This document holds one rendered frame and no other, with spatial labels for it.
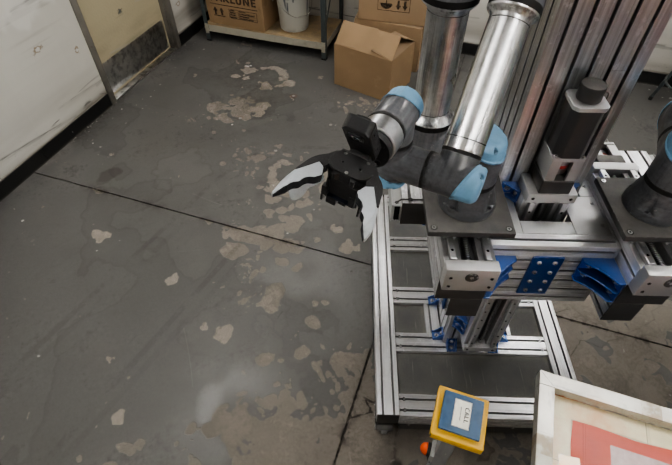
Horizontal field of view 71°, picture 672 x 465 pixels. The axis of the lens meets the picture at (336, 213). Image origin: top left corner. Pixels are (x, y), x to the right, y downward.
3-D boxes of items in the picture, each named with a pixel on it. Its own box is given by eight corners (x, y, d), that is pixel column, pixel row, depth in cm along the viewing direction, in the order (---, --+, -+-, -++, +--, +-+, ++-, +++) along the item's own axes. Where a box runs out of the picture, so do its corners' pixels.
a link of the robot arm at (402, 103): (423, 126, 91) (429, 87, 85) (401, 158, 85) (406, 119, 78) (385, 115, 94) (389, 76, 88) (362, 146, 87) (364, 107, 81)
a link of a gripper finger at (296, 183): (272, 216, 72) (326, 200, 75) (272, 190, 68) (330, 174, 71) (265, 201, 74) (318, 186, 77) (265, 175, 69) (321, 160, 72)
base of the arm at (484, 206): (434, 181, 132) (440, 154, 125) (488, 182, 132) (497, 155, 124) (440, 221, 122) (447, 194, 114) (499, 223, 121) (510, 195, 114)
